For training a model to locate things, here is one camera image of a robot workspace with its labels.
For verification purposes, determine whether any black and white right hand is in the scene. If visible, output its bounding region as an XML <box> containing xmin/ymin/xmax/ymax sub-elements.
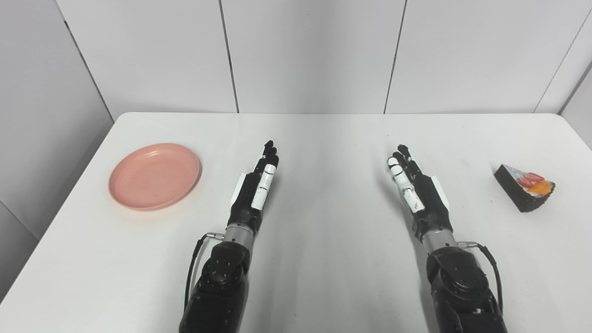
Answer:
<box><xmin>387</xmin><ymin>144</ymin><xmax>454</xmax><ymax>241</ymax></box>

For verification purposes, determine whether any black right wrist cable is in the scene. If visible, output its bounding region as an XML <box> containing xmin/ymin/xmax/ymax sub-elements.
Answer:
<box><xmin>457</xmin><ymin>240</ymin><xmax>504</xmax><ymax>316</ymax></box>

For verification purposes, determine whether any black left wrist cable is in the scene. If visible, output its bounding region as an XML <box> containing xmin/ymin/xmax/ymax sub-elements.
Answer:
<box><xmin>184</xmin><ymin>233</ymin><xmax>225</xmax><ymax>311</ymax></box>

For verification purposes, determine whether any black and white left hand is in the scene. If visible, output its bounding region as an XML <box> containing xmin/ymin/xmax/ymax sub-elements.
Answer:
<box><xmin>227</xmin><ymin>141</ymin><xmax>280</xmax><ymax>230</ymax></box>

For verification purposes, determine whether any pink round plate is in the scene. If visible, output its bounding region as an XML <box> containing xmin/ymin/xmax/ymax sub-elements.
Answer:
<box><xmin>108</xmin><ymin>143</ymin><xmax>202</xmax><ymax>211</ymax></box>

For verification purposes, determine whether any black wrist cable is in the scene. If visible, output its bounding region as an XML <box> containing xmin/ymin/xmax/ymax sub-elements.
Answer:
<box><xmin>457</xmin><ymin>240</ymin><xmax>504</xmax><ymax>316</ymax></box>
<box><xmin>184</xmin><ymin>233</ymin><xmax>225</xmax><ymax>311</ymax></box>

